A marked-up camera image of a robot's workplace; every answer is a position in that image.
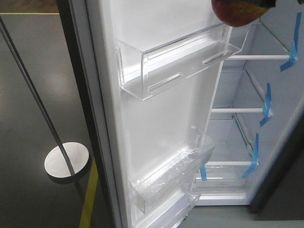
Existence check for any red yellow apple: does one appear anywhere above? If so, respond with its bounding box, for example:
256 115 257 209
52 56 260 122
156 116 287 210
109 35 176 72
211 0 270 27

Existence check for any clear door bin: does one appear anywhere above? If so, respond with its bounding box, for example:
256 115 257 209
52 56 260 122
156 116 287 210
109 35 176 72
129 126 215 213
116 23 250 101

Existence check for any clear lower door bin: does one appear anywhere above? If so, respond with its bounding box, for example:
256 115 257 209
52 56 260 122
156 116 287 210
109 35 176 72
129 126 215 213

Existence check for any clear upper door bin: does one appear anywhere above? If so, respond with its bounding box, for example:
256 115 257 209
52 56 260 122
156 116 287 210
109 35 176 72
116 23 250 101

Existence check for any dark grey refrigerator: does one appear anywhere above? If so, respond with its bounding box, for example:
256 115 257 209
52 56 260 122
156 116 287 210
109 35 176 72
57 0 304 228

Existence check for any silver pole stand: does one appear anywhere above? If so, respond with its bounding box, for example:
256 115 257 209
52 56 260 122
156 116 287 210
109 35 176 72
0 19 91 184

